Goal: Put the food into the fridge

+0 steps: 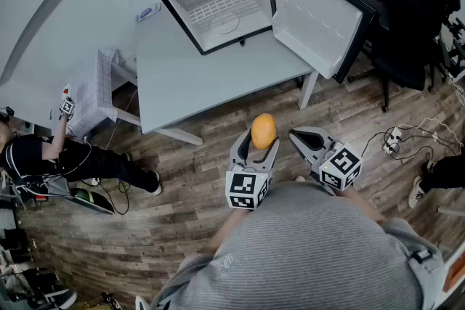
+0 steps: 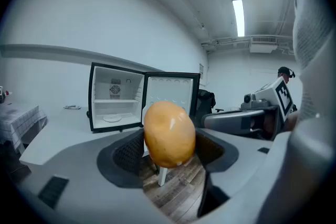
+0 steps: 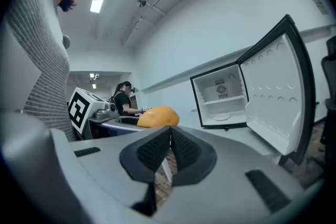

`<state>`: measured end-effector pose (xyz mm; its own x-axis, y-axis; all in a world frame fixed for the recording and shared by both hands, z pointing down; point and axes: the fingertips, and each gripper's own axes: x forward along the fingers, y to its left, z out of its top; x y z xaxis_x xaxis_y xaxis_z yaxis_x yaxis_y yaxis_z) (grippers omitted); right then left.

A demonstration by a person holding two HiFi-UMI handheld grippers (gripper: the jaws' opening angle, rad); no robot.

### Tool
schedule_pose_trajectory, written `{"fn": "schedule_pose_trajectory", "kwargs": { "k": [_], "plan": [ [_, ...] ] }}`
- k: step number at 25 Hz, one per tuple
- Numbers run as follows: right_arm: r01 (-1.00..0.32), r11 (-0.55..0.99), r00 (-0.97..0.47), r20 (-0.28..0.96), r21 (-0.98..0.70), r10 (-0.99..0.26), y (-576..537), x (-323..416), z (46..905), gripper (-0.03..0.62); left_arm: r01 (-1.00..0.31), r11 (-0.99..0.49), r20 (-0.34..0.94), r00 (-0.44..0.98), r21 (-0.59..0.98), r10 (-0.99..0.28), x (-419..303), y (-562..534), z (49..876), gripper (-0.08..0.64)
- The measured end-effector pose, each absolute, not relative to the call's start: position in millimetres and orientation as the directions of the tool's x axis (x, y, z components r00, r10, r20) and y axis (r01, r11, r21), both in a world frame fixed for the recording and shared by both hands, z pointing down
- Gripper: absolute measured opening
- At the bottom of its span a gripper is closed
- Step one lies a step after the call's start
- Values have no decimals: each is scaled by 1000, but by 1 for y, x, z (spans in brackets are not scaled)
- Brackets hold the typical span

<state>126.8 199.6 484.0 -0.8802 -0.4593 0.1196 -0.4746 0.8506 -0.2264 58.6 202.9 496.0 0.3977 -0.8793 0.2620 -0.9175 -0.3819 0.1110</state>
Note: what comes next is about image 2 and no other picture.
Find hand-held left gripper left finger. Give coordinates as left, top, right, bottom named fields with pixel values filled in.
left=15, top=128, right=173, bottom=224

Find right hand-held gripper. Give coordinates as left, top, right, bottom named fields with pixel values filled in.
left=201, top=77, right=295, bottom=140

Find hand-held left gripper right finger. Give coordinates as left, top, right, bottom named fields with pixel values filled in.
left=195, top=129, right=275, bottom=219

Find yellow-brown potato food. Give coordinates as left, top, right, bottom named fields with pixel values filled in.
left=143, top=101, right=196, bottom=169

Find black mini fridge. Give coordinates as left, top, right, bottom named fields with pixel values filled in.
left=87, top=61, right=202, bottom=134

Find person's right forearm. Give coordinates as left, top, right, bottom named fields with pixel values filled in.
left=284, top=110, right=300, bottom=132

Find black office chair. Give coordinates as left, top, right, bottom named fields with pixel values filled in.
left=196, top=89, right=216, bottom=128

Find white table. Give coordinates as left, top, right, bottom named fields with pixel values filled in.
left=19, top=106, right=169, bottom=187

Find white plate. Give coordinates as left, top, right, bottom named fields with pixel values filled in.
left=102, top=115, right=122, bottom=123

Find ceiling pipes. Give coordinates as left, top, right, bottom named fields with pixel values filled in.
left=201, top=35, right=295, bottom=55

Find white air conditioner unit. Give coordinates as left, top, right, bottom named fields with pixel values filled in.
left=249, top=36, right=279, bottom=54

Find checked tablecloth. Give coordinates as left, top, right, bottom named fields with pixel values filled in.
left=0, top=103, right=48, bottom=153

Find ceiling strip light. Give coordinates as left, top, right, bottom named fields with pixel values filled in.
left=232, top=0, right=246, bottom=38

